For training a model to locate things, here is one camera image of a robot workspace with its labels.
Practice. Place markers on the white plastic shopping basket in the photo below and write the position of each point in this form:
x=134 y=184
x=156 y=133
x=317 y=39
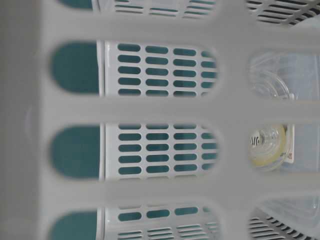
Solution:
x=132 y=120

